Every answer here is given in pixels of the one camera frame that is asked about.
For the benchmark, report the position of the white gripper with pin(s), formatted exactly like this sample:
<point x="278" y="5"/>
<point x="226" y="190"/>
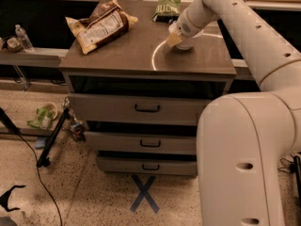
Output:
<point x="182" y="27"/>

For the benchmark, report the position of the white ceramic bowl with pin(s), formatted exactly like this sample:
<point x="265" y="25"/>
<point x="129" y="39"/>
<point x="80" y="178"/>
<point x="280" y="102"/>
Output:
<point x="187" y="43"/>

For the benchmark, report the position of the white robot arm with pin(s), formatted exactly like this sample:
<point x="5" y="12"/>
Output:
<point x="241" y="136"/>

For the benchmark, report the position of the green chip bag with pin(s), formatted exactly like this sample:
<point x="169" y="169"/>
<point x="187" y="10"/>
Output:
<point x="167" y="10"/>

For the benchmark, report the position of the brown chip bag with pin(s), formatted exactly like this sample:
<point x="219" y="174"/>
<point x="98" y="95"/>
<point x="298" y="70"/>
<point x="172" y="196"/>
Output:
<point x="107" y="22"/>

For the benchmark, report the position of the grey drawer cabinet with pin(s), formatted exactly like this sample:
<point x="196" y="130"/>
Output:
<point x="140" y="64"/>

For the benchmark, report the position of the top grey drawer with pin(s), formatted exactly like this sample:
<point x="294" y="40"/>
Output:
<point x="136" y="109"/>

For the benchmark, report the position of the grey drawer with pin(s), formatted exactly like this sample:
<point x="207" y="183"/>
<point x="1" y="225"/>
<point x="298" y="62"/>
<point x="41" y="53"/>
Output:
<point x="135" y="143"/>
<point x="127" y="165"/>
<point x="136" y="109"/>

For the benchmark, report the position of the middle grey drawer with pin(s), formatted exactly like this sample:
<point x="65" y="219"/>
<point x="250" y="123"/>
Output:
<point x="135" y="143"/>

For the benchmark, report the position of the bottom grey drawer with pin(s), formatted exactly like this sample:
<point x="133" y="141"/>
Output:
<point x="127" y="165"/>

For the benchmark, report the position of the clear plastic water bottle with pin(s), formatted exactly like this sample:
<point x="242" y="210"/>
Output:
<point x="23" y="38"/>

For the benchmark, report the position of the green white cloth bundle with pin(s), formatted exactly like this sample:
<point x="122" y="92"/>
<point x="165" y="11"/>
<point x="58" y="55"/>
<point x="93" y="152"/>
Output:
<point x="45" y="116"/>

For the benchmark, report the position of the blue tape X mark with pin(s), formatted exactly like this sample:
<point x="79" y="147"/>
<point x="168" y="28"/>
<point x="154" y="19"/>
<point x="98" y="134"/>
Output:
<point x="144" y="194"/>

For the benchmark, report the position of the black tripod leg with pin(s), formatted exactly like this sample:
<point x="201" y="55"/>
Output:
<point x="44" y="161"/>

